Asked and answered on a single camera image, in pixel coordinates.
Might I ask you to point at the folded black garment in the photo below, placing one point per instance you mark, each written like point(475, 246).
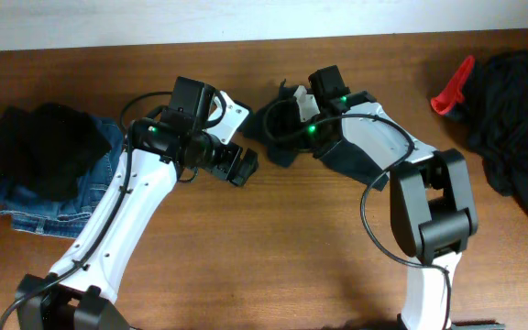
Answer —
point(48, 149)

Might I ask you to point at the black Nike t-shirt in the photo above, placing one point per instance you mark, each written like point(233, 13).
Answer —
point(281, 117)

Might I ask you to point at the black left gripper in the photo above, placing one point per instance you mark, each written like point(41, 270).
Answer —
point(235, 164)

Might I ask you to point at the folded blue jeans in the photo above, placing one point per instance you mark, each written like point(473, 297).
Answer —
point(34, 214)

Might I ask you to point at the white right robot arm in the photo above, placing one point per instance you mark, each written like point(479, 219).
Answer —
point(432, 208)

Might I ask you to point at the red garment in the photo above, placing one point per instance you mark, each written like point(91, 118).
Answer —
point(446, 102)

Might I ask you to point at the black clothes pile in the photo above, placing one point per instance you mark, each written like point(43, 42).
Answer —
point(495, 113)

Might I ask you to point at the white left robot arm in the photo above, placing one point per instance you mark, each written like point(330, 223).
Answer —
point(81, 289)

